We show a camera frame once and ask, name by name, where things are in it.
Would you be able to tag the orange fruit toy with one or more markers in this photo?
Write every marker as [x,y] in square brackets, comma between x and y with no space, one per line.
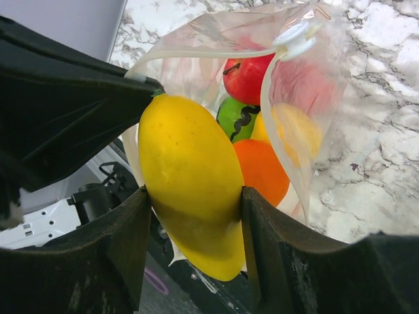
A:
[262,170]

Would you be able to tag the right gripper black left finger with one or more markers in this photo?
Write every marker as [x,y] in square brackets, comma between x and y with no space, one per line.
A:
[98,268]

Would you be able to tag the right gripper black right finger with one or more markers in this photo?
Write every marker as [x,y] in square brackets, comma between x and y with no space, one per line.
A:
[294,269]

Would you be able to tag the clear zip top bag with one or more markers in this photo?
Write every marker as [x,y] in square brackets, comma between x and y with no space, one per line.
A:
[308,71]

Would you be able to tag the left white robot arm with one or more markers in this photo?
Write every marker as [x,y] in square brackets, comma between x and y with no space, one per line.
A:
[48,213]

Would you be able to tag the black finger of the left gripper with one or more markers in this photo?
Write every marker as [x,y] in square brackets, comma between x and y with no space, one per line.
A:
[59,108]

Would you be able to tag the red apple toy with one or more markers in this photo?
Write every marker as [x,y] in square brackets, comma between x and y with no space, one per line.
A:
[242,78]

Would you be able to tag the yellow lemon toy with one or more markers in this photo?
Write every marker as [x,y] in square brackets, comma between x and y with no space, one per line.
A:
[194,180]

